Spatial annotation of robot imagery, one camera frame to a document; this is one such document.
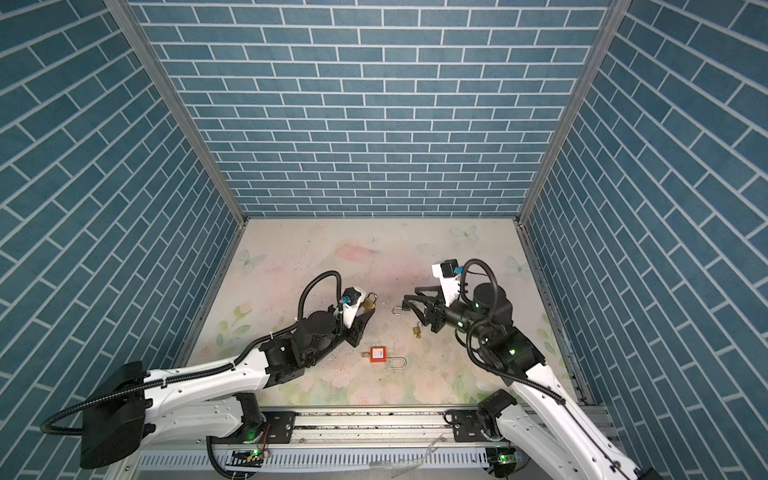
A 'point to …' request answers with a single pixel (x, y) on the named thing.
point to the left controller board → (245, 457)
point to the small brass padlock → (416, 330)
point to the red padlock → (378, 354)
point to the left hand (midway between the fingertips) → (370, 308)
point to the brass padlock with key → (370, 304)
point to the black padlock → (394, 308)
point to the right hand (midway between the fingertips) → (408, 292)
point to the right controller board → (501, 460)
